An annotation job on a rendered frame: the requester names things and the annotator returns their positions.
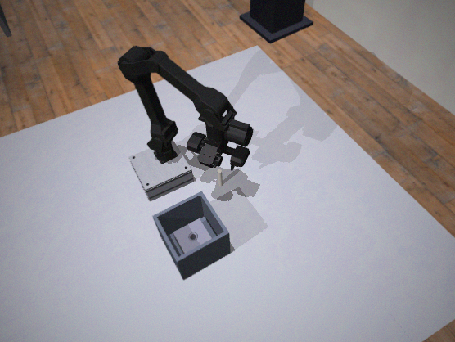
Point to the beige cylindrical peg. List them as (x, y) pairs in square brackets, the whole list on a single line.
[(220, 179)]

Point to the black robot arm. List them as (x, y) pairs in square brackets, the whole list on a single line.
[(137, 66)]

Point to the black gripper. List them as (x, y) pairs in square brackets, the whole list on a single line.
[(238, 155)]

